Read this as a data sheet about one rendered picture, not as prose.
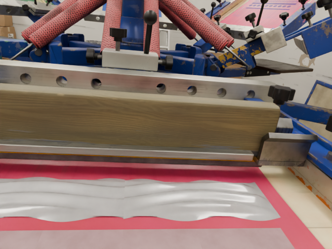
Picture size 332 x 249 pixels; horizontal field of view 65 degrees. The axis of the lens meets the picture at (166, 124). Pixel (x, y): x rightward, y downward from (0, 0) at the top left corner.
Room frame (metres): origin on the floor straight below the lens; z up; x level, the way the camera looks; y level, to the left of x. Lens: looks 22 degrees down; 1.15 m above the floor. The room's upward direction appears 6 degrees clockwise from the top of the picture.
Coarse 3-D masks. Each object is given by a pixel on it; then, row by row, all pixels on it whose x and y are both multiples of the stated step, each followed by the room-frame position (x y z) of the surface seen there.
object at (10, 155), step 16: (64, 160) 0.30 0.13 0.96; (80, 160) 0.31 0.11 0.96; (96, 160) 0.31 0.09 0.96; (112, 160) 0.31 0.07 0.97; (128, 160) 0.32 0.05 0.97; (144, 160) 0.32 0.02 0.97; (160, 160) 0.32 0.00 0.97; (176, 160) 0.33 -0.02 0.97; (192, 160) 0.33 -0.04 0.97; (208, 160) 0.33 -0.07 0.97
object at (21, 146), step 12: (0, 144) 0.27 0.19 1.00; (12, 144) 0.27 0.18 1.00; (24, 144) 0.28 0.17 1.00; (36, 144) 0.28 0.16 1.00; (48, 144) 0.28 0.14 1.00; (60, 144) 0.29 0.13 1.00; (72, 144) 0.29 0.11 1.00; (84, 144) 0.29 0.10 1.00; (96, 144) 0.30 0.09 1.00; (108, 144) 0.30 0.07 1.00; (132, 156) 0.29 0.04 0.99; (144, 156) 0.30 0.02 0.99; (156, 156) 0.30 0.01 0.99; (168, 156) 0.30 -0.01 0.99; (180, 156) 0.30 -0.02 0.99; (192, 156) 0.31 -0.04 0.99; (204, 156) 0.31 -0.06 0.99; (216, 156) 0.31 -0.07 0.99; (228, 156) 0.31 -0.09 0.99; (240, 156) 0.32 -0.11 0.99; (252, 156) 0.32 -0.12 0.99
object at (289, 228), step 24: (144, 168) 0.32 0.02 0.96; (168, 168) 0.32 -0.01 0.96; (192, 168) 0.33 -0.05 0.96; (216, 168) 0.34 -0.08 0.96; (240, 168) 0.35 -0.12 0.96; (264, 192) 0.29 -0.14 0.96; (144, 216) 0.22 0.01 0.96; (216, 216) 0.23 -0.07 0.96; (288, 216) 0.25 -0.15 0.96; (144, 240) 0.19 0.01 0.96; (168, 240) 0.19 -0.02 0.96; (192, 240) 0.20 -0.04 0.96; (216, 240) 0.20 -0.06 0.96; (240, 240) 0.20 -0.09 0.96; (264, 240) 0.21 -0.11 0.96; (288, 240) 0.21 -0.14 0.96; (312, 240) 0.21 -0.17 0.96
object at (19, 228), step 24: (0, 168) 0.28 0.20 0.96; (24, 168) 0.29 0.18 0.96; (48, 168) 0.29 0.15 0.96; (72, 168) 0.30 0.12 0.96; (96, 168) 0.30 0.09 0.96; (120, 168) 0.31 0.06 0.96; (0, 240) 0.17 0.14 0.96; (24, 240) 0.17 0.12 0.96; (48, 240) 0.18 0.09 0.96; (72, 240) 0.18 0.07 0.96; (96, 240) 0.18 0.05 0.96; (120, 240) 0.19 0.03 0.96
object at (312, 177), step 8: (288, 168) 0.36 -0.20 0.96; (296, 168) 0.35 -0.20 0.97; (304, 168) 0.33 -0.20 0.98; (312, 168) 0.32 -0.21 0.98; (296, 176) 0.34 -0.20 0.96; (304, 176) 0.33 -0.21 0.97; (312, 176) 0.31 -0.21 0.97; (320, 176) 0.30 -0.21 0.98; (328, 176) 0.29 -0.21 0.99; (304, 184) 0.32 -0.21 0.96; (312, 184) 0.31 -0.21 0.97; (320, 184) 0.30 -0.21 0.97; (328, 184) 0.29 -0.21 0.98; (312, 192) 0.30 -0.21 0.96; (320, 192) 0.29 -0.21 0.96; (328, 192) 0.28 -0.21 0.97; (328, 200) 0.28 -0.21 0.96
